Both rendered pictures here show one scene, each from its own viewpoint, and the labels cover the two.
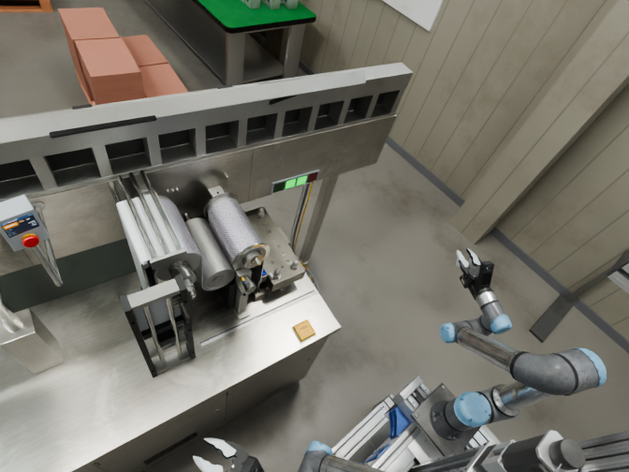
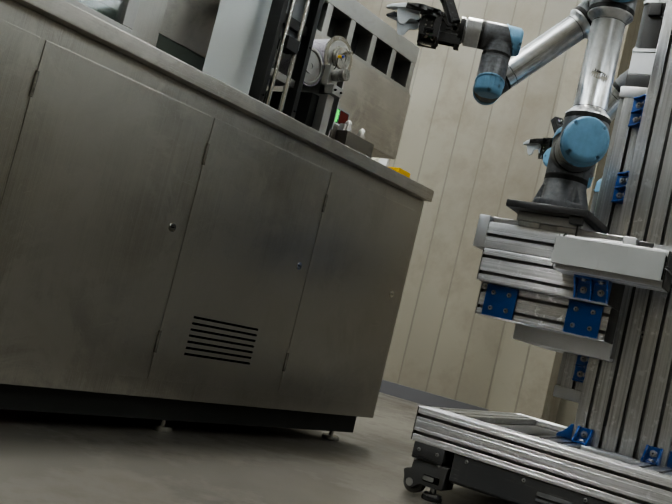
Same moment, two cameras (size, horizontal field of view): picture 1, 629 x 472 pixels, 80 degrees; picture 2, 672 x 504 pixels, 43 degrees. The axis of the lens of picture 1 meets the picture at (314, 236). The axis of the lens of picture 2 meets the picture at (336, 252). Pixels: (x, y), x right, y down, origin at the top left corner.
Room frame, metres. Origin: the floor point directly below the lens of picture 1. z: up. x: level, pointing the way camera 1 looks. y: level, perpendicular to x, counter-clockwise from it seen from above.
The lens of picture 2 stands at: (-2.07, 0.27, 0.40)
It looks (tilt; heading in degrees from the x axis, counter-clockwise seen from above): 4 degrees up; 355
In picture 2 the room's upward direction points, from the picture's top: 14 degrees clockwise
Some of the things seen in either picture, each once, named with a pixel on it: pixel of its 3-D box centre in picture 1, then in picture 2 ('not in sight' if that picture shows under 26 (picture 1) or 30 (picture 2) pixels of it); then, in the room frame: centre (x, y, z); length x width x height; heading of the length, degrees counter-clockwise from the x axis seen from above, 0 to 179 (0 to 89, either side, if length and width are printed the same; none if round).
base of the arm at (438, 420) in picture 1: (452, 418); not in sight; (0.56, -0.77, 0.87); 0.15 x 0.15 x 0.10
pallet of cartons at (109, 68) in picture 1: (129, 75); not in sight; (2.74, 2.01, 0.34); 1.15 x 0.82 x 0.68; 43
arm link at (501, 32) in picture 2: not in sight; (500, 39); (0.08, -0.19, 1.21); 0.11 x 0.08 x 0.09; 79
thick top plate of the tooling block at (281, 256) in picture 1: (267, 246); (316, 142); (0.98, 0.19, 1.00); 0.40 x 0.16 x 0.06; 47
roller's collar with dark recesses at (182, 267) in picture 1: (182, 273); not in sight; (0.54, 0.35, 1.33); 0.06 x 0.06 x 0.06; 47
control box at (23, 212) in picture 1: (21, 226); not in sight; (0.36, 0.59, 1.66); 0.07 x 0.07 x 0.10; 57
